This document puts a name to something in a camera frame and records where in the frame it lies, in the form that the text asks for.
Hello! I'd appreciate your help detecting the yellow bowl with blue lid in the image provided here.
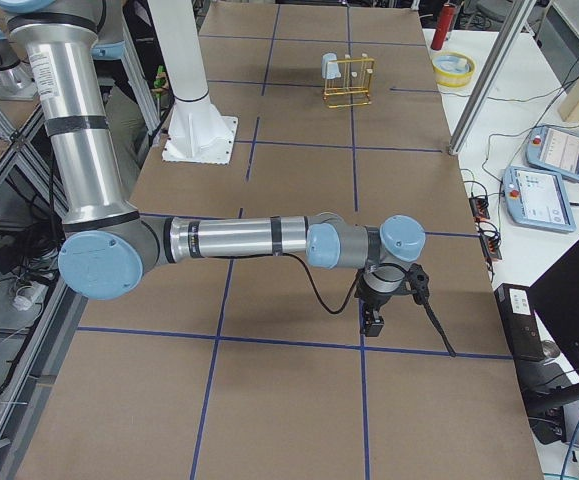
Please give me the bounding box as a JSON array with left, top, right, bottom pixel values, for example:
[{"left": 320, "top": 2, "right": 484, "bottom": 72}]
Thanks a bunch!
[{"left": 431, "top": 51, "right": 476, "bottom": 88}]

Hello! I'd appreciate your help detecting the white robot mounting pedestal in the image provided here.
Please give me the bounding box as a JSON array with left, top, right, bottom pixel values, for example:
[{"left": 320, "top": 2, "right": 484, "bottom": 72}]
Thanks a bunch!
[{"left": 149, "top": 0, "right": 238, "bottom": 165}]

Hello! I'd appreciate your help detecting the blue teach pendant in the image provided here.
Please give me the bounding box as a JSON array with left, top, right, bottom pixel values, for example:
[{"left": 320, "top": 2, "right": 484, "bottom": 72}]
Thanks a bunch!
[
  {"left": 502, "top": 166, "right": 576, "bottom": 233},
  {"left": 525, "top": 125, "right": 579, "bottom": 182}
]

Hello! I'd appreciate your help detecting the aluminium frame post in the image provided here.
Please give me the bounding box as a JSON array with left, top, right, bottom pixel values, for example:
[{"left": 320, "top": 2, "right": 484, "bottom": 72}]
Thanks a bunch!
[{"left": 448, "top": 0, "right": 535, "bottom": 155}]

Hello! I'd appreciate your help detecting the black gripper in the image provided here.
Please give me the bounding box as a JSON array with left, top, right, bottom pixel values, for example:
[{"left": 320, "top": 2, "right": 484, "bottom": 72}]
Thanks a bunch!
[{"left": 355, "top": 277, "right": 409, "bottom": 311}]

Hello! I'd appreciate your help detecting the black electronics box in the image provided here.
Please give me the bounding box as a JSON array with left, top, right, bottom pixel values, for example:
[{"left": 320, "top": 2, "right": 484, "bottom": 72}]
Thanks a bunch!
[{"left": 494, "top": 283, "right": 544, "bottom": 362}]

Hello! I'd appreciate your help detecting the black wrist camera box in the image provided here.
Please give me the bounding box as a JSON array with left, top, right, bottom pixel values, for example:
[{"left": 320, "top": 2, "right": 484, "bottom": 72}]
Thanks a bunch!
[{"left": 361, "top": 309, "right": 384, "bottom": 337}]

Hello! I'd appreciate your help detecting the light blue plastic cup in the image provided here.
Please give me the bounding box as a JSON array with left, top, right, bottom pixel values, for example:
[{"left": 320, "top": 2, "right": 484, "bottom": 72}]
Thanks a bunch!
[{"left": 321, "top": 52, "right": 341, "bottom": 80}]

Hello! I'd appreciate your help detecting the far blue teach pendant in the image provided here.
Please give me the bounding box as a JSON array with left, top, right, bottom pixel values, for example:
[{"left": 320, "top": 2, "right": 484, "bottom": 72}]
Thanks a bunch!
[{"left": 525, "top": 125, "right": 579, "bottom": 182}]

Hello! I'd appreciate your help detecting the near blue teach pendant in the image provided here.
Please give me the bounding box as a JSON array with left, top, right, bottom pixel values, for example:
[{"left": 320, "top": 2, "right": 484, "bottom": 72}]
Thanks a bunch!
[{"left": 502, "top": 166, "right": 576, "bottom": 233}]

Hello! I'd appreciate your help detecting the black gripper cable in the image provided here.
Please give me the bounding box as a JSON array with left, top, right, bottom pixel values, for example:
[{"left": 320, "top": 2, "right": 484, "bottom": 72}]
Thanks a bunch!
[{"left": 298, "top": 252, "right": 458, "bottom": 358}]

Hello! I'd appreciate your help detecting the gold wire cup holder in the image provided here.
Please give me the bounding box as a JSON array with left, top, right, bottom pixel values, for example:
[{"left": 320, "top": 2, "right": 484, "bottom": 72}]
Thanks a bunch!
[{"left": 322, "top": 53, "right": 375, "bottom": 109}]

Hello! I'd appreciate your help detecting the red cylinder can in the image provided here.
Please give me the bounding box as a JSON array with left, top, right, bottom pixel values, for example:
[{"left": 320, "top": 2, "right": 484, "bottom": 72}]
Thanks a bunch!
[{"left": 430, "top": 3, "right": 456, "bottom": 51}]

